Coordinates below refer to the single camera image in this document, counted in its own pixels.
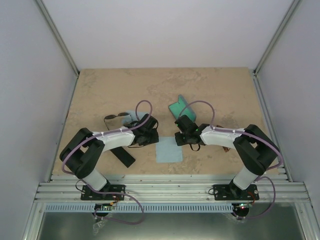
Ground lower purple cable loop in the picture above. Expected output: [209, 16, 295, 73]
[86, 191, 146, 225]

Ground left aluminium corner post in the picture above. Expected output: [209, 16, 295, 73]
[34, 0, 80, 78]

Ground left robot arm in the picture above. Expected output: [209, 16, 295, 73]
[59, 113, 159, 200]

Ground aluminium corner post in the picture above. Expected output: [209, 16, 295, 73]
[34, 0, 80, 78]
[252, 0, 303, 77]

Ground black glasses case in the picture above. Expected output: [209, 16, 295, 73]
[110, 147, 136, 168]

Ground aluminium rail frame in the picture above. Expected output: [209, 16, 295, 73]
[23, 173, 320, 240]

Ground light blue cloth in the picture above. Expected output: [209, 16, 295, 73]
[121, 110, 147, 124]
[155, 136, 183, 164]

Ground blue-grey glasses case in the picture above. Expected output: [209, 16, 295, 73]
[168, 94, 197, 122]

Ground right aluminium corner post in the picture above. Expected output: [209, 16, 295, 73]
[252, 0, 303, 77]

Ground brown frame sunglasses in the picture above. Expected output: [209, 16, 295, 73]
[216, 124, 230, 153]

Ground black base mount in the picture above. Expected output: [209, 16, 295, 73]
[209, 184, 260, 201]
[80, 184, 126, 201]

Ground clear plastic wrap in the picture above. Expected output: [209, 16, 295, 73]
[92, 219, 106, 236]

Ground blue slotted cable duct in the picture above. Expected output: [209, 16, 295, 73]
[44, 203, 234, 213]

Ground dark thin-frame sunglasses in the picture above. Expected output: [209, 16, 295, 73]
[103, 112, 128, 131]

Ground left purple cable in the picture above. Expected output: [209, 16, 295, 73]
[61, 100, 153, 176]

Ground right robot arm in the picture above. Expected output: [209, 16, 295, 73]
[175, 115, 280, 201]

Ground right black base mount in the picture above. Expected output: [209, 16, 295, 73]
[209, 184, 260, 201]

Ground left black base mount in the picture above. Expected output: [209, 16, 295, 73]
[80, 184, 126, 201]

